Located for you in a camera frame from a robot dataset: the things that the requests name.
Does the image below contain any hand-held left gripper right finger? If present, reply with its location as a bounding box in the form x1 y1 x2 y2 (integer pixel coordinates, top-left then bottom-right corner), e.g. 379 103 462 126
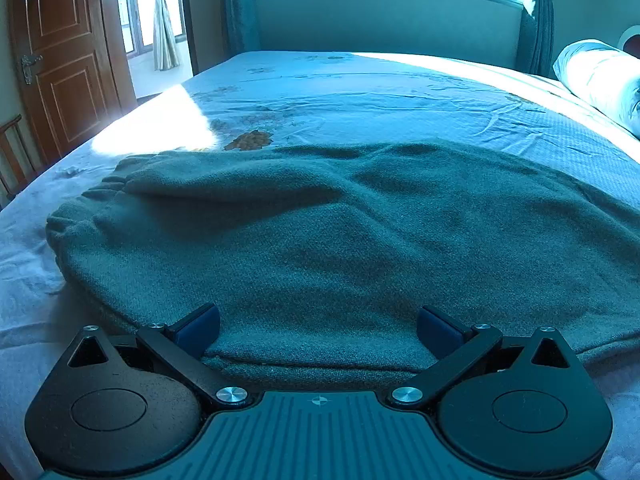
385 305 573 408

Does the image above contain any metal door handle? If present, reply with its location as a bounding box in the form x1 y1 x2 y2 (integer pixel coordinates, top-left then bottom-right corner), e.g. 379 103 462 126
20 54 43 85

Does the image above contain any wooden chair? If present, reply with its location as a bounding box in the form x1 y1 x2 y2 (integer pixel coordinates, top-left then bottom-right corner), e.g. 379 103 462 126
0 114 38 202

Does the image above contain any bed with floral sheet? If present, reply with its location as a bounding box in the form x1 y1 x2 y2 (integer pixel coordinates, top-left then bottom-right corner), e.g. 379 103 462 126
0 50 640 480

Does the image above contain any blue window curtain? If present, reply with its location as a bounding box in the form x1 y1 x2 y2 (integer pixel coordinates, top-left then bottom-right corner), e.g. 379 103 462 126
517 0 558 78
222 0 262 57

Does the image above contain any white sheer curtain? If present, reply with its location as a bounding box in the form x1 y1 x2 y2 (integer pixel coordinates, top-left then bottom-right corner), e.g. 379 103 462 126
147 0 181 72

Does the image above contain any brown wooden door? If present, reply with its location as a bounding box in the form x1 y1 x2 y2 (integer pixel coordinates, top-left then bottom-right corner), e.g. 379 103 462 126
7 0 138 166

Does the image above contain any wooden headboard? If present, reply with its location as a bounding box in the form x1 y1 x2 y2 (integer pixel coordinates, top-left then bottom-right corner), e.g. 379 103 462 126
618 27 640 58

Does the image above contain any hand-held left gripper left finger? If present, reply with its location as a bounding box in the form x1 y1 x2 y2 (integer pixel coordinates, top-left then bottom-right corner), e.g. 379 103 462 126
66 302 251 407

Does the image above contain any window behind doorway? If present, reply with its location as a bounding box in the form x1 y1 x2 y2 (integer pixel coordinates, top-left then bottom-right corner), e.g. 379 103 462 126
114 0 188 58

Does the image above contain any white pillow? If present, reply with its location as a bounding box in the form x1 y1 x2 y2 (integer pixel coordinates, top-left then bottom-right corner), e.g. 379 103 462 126
552 39 640 138

